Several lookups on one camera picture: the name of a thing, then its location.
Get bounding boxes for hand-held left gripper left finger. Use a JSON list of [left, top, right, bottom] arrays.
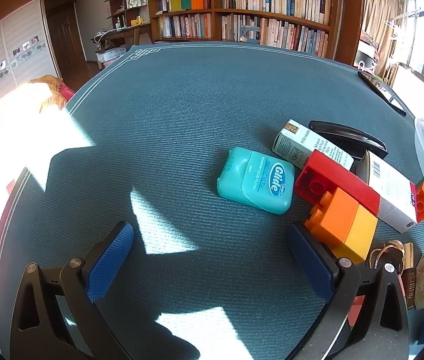
[[9, 221, 135, 360]]

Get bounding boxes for black stapler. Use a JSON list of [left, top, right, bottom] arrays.
[[307, 120, 389, 160]]

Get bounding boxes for white red medicine box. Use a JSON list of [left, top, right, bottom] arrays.
[[356, 151, 423, 234]]

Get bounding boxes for black smartphone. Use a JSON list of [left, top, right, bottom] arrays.
[[357, 71, 408, 117]]

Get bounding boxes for orange patterned blanket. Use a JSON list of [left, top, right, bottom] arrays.
[[28, 76, 75, 113]]

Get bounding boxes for beige curtain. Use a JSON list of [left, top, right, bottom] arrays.
[[362, 0, 408, 68]]

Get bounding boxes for white black chair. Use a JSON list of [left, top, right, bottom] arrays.
[[356, 39, 380, 72]]

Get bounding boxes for teal dental floss container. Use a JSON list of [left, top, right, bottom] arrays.
[[217, 146, 296, 215]]

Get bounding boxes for white storage box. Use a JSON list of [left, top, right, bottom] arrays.
[[96, 47, 127, 64]]

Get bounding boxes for dark wooden door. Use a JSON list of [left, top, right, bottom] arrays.
[[44, 0, 89, 91]]

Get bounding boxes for wooden bookshelf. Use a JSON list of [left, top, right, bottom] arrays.
[[148, 0, 348, 61]]

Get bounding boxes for small wooden shelf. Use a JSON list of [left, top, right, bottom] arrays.
[[105, 0, 149, 31]]

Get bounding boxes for clothes drying rack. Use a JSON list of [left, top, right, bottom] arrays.
[[383, 7, 423, 83]]

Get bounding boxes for long red toy brick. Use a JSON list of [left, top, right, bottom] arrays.
[[294, 149, 381, 217]]

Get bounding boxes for rows of books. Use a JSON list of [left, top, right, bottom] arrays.
[[156, 0, 335, 58]]

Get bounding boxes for pink toy brick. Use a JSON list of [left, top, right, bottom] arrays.
[[345, 294, 366, 332]]

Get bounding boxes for wooden side desk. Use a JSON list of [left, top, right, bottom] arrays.
[[91, 22, 152, 61]]

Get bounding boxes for dark brown small box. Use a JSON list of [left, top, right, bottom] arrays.
[[401, 268, 419, 312]]

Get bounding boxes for white wardrobe with photos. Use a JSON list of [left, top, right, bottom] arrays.
[[0, 0, 60, 121]]

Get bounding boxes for white cosmetic box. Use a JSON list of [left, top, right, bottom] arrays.
[[272, 119, 354, 171]]

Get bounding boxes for orange yellow toy brick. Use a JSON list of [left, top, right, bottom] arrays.
[[304, 187, 379, 265]]

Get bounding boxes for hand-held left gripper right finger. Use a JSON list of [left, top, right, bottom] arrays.
[[285, 221, 410, 360]]

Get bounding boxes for gold key ring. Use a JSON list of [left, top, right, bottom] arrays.
[[369, 240, 415, 271]]

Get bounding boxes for teal cloth desktop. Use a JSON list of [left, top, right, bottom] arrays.
[[0, 41, 424, 360]]

